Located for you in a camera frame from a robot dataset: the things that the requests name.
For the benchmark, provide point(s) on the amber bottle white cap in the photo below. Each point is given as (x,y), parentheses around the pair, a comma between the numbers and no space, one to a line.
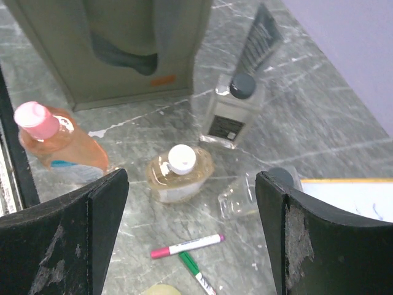
(179,173)

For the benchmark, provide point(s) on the small whiteboard yellow frame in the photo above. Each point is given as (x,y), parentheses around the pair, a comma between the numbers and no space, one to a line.
(368,197)

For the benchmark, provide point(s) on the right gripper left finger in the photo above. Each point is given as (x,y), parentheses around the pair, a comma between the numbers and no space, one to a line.
(64,245)

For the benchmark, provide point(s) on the small clear bottle grey cap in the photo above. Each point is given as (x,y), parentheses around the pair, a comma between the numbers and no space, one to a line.
(239,198)

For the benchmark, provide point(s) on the pink marker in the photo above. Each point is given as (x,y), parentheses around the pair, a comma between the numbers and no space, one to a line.
(187,246)

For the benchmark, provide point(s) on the clear tube with dark label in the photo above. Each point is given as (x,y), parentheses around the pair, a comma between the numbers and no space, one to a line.
(263,39)

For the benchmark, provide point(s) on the yellow pump bottle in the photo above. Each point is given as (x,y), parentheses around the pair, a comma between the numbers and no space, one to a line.
(161,289)

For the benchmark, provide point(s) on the orange bottle pink cap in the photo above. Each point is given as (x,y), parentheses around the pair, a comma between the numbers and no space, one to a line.
(55,139)

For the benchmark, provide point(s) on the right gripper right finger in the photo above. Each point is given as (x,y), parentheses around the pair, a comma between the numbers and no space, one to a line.
(317,248)

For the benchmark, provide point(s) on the green marker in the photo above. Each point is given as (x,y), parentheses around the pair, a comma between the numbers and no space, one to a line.
(194,270)

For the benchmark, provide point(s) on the aluminium rail frame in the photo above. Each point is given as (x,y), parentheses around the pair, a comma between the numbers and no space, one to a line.
(18,171)

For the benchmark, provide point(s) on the clear bottle with black label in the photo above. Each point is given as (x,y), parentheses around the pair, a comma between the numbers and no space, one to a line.
(234,104)

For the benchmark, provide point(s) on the olive canvas bag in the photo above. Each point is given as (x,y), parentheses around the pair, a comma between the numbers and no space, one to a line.
(104,53)

